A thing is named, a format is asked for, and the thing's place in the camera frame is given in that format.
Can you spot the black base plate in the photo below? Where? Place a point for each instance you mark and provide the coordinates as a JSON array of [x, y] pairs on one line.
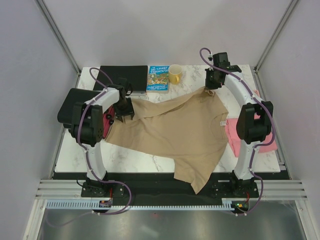
[[159, 189]]

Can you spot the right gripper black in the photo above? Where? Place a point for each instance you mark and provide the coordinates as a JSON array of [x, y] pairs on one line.
[[208, 85]]

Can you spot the white cable duct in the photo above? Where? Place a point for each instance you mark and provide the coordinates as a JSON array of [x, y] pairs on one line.
[[82, 204]]

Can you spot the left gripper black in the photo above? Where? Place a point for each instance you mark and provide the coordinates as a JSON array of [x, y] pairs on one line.
[[129, 111]]

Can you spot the pink cube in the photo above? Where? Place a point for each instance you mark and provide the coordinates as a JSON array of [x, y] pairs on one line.
[[256, 93]]

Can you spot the black notebook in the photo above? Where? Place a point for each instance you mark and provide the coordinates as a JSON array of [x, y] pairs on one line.
[[136, 75]]

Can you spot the right aluminium frame post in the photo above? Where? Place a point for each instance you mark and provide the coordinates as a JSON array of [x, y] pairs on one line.
[[276, 34]]

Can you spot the blue treehouse book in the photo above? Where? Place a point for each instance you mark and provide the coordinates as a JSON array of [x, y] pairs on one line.
[[158, 79]]

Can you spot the left aluminium frame post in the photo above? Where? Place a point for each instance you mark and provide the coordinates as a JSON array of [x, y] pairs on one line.
[[58, 35]]

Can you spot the beige t shirt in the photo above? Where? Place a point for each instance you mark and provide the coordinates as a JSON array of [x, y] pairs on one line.
[[186, 129]]

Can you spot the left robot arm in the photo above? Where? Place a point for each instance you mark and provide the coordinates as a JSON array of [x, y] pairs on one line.
[[93, 156]]

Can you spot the pink folded t shirt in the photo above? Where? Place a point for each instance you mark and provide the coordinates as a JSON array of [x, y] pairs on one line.
[[235, 141]]

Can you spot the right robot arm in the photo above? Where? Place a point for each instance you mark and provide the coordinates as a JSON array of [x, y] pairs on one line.
[[255, 122]]

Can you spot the yellow mug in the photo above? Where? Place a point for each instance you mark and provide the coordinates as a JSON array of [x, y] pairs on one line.
[[175, 74]]

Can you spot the black pink drawer unit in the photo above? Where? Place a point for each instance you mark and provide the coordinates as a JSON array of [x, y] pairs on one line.
[[96, 123]]

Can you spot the aluminium frame post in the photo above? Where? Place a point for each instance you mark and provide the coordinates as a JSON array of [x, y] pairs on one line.
[[58, 35], [276, 34]]

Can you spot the aluminium front rail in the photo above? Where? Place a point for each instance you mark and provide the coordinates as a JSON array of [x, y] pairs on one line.
[[272, 189]]

